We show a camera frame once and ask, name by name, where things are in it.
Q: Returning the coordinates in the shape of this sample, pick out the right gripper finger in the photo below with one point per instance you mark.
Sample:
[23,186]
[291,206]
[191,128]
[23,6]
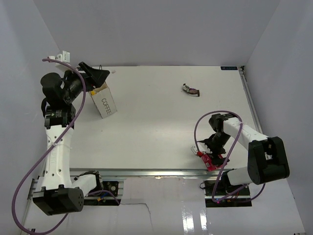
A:
[205,144]
[217,161]

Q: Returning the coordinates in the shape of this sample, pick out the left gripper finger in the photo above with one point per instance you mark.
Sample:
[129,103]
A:
[91,72]
[98,82]

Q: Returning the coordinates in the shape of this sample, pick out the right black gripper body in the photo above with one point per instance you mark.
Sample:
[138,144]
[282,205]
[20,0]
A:
[218,141]

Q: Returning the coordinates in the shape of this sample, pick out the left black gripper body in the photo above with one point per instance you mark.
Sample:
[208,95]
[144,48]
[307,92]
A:
[75,84]

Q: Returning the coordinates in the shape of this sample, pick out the red candy packet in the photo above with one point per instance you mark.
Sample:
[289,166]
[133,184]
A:
[207,161]

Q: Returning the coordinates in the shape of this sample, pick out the white coffee paper bag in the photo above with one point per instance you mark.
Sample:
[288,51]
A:
[103,101]

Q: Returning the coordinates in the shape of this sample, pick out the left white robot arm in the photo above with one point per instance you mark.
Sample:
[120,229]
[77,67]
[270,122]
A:
[59,194]

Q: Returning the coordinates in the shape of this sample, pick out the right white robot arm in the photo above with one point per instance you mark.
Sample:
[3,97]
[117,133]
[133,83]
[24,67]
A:
[266,156]

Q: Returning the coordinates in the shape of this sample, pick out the brown torn snack wrapper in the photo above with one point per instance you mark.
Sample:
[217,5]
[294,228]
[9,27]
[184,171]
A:
[190,91]

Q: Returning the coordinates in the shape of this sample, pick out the blue label right corner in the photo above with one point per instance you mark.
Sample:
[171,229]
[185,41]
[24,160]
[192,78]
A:
[229,68]

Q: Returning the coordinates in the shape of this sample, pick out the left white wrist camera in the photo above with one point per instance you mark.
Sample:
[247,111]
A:
[63,56]

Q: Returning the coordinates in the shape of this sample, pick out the aluminium table frame rail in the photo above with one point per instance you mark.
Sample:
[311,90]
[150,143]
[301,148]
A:
[182,173]

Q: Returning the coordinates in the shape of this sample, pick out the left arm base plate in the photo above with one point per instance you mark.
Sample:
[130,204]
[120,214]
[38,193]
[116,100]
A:
[107,195]

